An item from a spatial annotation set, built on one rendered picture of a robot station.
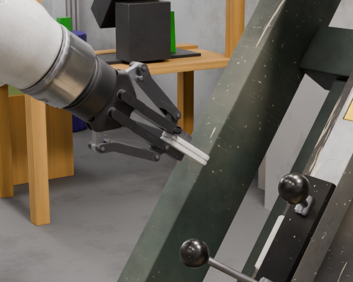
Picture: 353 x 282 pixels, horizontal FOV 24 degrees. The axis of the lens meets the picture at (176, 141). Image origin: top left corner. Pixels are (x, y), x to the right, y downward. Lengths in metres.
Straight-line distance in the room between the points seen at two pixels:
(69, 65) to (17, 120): 5.12
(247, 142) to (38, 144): 3.93
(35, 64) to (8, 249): 4.07
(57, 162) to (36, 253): 1.50
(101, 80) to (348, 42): 0.46
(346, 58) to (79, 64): 0.48
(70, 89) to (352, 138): 0.38
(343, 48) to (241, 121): 0.19
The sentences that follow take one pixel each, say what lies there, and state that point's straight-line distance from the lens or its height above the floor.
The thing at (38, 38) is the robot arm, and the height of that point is 1.71.
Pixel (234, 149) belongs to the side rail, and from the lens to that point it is 1.26.
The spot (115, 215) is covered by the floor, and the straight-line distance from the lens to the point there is 5.43.
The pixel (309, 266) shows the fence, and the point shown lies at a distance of 1.08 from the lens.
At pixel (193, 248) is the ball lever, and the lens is 1.02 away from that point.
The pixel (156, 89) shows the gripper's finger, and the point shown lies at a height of 1.63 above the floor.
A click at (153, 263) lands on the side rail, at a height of 1.35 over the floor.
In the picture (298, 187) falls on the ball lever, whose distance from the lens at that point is 0.96.
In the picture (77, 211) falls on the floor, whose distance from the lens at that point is 5.53.
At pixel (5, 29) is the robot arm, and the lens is 0.88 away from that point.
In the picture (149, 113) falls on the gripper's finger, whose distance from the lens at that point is 1.04.
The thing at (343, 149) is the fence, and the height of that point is 1.55.
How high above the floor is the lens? 1.82
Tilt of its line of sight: 14 degrees down
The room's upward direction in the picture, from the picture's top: straight up
